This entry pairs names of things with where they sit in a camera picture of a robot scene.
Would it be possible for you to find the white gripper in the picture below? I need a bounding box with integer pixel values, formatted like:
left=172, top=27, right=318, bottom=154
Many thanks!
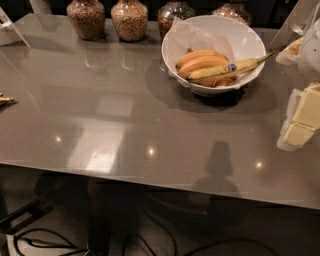
left=276, top=18, right=320, bottom=151

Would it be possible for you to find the yellow banana with blue sticker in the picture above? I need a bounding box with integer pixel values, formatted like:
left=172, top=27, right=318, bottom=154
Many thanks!
left=187, top=51, right=274, bottom=81

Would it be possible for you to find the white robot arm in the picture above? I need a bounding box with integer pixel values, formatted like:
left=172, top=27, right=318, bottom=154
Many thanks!
left=270, top=0, right=320, bottom=151

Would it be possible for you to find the bottom brown banana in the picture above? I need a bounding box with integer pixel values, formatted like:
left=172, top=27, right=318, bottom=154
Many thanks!
left=189, top=76, right=237, bottom=88

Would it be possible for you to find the white ceramic bowl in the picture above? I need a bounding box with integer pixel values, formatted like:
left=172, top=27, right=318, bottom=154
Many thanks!
left=161, top=14, right=267, bottom=98

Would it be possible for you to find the middle orange banana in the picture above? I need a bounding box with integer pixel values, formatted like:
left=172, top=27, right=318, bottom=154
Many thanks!
left=178, top=56, right=229, bottom=79

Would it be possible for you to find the orange banana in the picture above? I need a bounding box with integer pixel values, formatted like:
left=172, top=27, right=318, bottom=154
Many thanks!
left=176, top=50, right=227, bottom=69
left=178, top=56, right=229, bottom=79

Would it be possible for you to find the upper orange banana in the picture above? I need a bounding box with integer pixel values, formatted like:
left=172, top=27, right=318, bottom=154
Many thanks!
left=176, top=50, right=227, bottom=69

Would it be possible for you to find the white paper liner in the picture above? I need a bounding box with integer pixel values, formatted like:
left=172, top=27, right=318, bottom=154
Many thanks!
left=164, top=16, right=236, bottom=88

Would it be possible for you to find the glass jar of grains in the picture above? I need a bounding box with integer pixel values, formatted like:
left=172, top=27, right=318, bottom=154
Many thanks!
left=67, top=0, right=105, bottom=40
left=111, top=0, right=148, bottom=42

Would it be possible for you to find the left glass jar of grains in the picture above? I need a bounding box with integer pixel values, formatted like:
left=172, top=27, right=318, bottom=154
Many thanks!
left=67, top=0, right=105, bottom=40

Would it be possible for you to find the small tan object left edge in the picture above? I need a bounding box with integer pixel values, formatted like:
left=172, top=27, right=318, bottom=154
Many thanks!
left=0, top=93, right=15, bottom=106

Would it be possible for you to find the white stand at left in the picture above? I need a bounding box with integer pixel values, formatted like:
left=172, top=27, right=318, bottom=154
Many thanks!
left=0, top=7, right=30, bottom=47

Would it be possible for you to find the black cable on floor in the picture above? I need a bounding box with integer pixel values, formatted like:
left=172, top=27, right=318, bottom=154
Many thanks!
left=12, top=227, right=91, bottom=256

